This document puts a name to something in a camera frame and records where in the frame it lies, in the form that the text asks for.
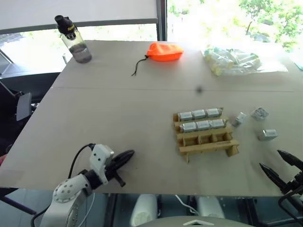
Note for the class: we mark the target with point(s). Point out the loose silver cell top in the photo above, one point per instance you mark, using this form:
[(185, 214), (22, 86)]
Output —
[(260, 114)]

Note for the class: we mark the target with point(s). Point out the clear bottle with black cap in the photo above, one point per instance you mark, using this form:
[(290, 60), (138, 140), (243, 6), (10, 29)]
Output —
[(75, 43)]

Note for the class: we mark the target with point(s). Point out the white roller blind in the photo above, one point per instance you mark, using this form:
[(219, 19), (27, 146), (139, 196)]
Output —
[(78, 11)]

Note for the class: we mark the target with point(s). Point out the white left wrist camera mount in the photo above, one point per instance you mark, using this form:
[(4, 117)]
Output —
[(99, 156)]

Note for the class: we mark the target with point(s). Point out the black chair with grey panel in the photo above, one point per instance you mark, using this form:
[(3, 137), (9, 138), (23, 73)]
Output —
[(14, 111)]

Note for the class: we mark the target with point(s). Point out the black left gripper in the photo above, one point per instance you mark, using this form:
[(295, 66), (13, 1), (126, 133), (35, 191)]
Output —
[(113, 166)]

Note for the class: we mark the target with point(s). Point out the dark table leg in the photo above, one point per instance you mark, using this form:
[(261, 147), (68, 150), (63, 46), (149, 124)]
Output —
[(16, 200)]

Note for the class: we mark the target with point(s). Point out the wooden rack with silver packets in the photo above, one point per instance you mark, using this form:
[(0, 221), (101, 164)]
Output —
[(206, 142)]

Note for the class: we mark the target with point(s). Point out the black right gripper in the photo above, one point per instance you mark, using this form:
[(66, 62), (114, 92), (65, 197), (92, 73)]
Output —
[(293, 183)]

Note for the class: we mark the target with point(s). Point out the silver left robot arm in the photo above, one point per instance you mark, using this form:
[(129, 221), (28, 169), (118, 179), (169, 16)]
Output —
[(64, 192)]

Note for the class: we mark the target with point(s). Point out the clear plastic bag of items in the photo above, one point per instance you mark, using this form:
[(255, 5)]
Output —
[(233, 61)]

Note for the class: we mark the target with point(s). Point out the white robot leg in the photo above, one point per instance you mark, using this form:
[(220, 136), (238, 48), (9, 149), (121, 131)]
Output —
[(210, 206), (144, 209)]

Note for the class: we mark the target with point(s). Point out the loose silver cell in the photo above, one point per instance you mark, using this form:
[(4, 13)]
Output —
[(239, 119), (260, 114)]

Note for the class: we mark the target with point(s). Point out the loose silver cell left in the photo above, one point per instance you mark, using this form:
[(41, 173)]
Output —
[(239, 119)]

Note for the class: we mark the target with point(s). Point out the dark window frame post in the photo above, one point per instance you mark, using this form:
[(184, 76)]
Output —
[(162, 19)]

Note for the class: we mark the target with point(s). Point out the grey robot torso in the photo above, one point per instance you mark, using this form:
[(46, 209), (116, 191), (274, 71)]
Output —
[(189, 222)]

